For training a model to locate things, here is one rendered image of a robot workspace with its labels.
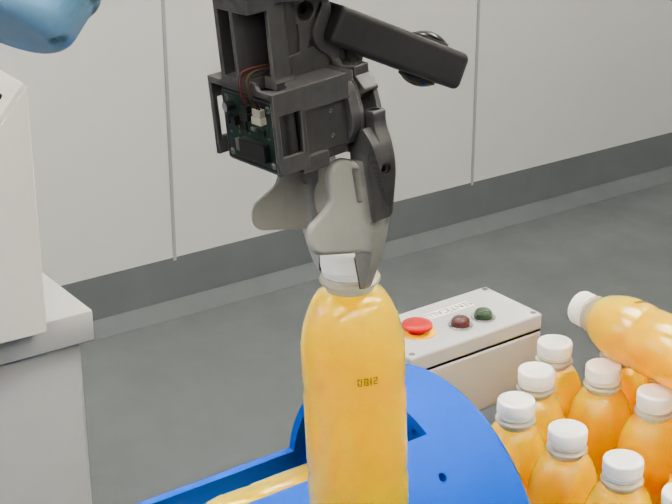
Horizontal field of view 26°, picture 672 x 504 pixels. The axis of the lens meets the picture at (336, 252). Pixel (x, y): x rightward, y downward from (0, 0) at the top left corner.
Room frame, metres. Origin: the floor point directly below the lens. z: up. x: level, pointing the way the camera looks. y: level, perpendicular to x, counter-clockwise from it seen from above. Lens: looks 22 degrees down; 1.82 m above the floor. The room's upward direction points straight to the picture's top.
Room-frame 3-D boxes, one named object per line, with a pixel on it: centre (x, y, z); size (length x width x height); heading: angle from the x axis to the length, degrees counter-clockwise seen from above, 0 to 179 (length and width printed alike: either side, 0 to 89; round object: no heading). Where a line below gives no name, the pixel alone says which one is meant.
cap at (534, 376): (1.39, -0.21, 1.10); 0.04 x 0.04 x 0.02
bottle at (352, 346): (0.90, -0.01, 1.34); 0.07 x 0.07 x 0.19
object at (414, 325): (1.50, -0.09, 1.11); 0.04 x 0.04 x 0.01
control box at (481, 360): (1.53, -0.13, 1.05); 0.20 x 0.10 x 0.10; 127
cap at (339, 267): (0.90, -0.01, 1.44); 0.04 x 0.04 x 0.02
